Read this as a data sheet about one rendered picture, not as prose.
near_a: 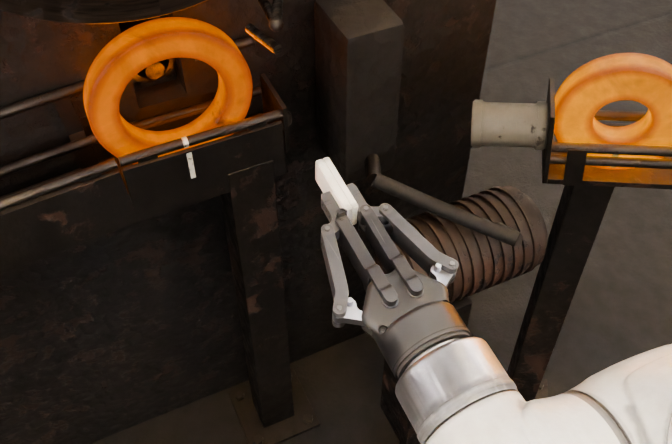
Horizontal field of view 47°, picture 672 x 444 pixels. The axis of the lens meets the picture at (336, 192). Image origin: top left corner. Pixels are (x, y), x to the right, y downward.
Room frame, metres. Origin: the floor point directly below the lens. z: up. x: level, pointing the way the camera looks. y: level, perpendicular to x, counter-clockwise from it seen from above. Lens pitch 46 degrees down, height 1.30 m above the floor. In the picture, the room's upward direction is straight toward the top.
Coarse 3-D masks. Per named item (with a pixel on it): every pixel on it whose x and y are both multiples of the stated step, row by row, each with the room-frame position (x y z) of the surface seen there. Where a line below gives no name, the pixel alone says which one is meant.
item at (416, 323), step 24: (432, 288) 0.41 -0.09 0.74; (384, 312) 0.39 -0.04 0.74; (408, 312) 0.37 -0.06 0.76; (432, 312) 0.37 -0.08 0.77; (456, 312) 0.38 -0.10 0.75; (384, 336) 0.36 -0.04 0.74; (408, 336) 0.35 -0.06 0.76; (432, 336) 0.35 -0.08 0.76; (456, 336) 0.35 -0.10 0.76; (408, 360) 0.34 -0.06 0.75
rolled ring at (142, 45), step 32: (128, 32) 0.67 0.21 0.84; (160, 32) 0.66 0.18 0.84; (192, 32) 0.67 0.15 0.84; (96, 64) 0.65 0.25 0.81; (128, 64) 0.64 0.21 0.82; (224, 64) 0.68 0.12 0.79; (96, 96) 0.63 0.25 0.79; (224, 96) 0.69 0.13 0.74; (96, 128) 0.62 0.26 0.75; (128, 128) 0.65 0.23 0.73; (192, 128) 0.68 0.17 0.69
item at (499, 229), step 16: (368, 160) 0.72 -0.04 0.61; (368, 176) 0.69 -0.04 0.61; (384, 176) 0.69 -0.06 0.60; (400, 192) 0.68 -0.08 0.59; (416, 192) 0.68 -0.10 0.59; (432, 208) 0.67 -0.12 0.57; (448, 208) 0.67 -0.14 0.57; (464, 224) 0.65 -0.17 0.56; (480, 224) 0.65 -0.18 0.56; (496, 224) 0.65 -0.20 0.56; (512, 240) 0.63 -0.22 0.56
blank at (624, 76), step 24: (576, 72) 0.71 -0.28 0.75; (600, 72) 0.69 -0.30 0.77; (624, 72) 0.68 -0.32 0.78; (648, 72) 0.68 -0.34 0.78; (576, 96) 0.69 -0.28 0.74; (600, 96) 0.69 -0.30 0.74; (624, 96) 0.68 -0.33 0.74; (648, 96) 0.68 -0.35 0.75; (576, 120) 0.69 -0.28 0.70; (648, 120) 0.69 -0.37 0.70; (624, 144) 0.68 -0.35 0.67; (648, 144) 0.67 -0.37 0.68; (624, 168) 0.68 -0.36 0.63
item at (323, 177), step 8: (320, 160) 0.56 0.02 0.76; (320, 168) 0.55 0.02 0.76; (320, 176) 0.55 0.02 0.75; (328, 176) 0.54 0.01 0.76; (320, 184) 0.55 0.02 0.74; (328, 184) 0.53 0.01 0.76; (336, 184) 0.53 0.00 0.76; (336, 192) 0.52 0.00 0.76; (336, 200) 0.51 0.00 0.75; (344, 200) 0.51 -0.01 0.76
